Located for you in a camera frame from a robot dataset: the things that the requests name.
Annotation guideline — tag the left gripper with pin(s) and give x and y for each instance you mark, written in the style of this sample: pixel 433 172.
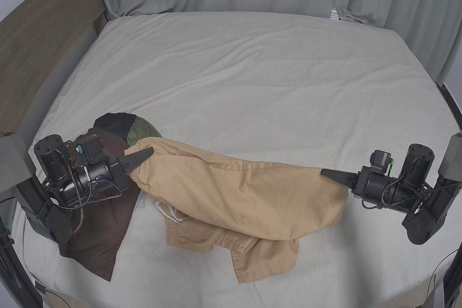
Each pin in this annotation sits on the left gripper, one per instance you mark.
pixel 104 175

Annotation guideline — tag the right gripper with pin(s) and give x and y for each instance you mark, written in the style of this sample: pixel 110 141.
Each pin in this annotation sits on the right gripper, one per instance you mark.
pixel 370 187

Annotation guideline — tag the tan shorts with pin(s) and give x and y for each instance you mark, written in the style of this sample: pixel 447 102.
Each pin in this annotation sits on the tan shorts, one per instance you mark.
pixel 234 191

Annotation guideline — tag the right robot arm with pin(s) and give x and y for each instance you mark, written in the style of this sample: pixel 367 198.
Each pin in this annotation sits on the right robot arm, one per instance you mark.
pixel 418 162

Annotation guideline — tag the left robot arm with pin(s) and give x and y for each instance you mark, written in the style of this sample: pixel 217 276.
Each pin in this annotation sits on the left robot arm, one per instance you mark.
pixel 50 158

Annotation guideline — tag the bed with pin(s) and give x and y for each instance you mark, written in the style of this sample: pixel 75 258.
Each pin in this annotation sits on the bed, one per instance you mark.
pixel 252 64

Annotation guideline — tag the green garment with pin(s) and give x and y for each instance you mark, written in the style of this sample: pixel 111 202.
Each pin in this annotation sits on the green garment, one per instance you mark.
pixel 140 129

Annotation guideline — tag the black garment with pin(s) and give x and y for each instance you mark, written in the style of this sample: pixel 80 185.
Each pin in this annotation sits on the black garment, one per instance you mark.
pixel 112 122

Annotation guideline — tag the brown garment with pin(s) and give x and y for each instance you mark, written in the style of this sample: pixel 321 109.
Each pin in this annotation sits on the brown garment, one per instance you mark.
pixel 97 245

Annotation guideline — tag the white slatted vent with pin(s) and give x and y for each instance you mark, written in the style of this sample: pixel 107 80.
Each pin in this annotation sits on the white slatted vent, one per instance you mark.
pixel 334 15

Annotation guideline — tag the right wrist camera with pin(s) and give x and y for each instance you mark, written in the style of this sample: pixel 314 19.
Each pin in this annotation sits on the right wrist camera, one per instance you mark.
pixel 382 159

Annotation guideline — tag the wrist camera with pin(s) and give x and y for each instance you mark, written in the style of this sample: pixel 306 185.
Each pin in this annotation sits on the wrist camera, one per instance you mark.
pixel 90 149
pixel 382 159

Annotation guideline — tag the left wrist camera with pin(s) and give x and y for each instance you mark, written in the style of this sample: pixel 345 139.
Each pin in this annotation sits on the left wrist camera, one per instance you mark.
pixel 90 149

